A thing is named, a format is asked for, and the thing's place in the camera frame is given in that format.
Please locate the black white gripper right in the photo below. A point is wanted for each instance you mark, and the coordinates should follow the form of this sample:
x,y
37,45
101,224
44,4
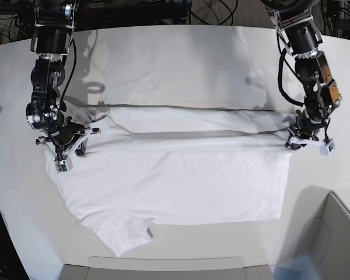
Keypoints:
x,y
62,142

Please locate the black white gripper left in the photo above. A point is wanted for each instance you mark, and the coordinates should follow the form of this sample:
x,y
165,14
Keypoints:
x,y
306,131

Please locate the white T-shirt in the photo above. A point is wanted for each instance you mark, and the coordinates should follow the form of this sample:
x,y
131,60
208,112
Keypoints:
x,y
175,166

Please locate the grey cardboard box right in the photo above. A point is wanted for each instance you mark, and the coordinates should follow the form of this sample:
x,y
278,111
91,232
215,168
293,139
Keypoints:
x,y
327,240

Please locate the grey bin bottom edge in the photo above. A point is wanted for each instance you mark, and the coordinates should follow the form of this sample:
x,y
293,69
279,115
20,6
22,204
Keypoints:
x,y
135,268

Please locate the blue cloth bottom right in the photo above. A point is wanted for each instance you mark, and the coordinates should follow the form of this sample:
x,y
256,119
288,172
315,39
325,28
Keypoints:
x,y
300,267

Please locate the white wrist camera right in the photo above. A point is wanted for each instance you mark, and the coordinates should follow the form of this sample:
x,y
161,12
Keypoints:
x,y
63,165

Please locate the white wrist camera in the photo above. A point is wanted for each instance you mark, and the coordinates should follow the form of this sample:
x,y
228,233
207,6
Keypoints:
x,y
63,165
327,147

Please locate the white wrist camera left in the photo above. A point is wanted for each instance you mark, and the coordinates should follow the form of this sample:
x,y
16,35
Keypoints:
x,y
327,147

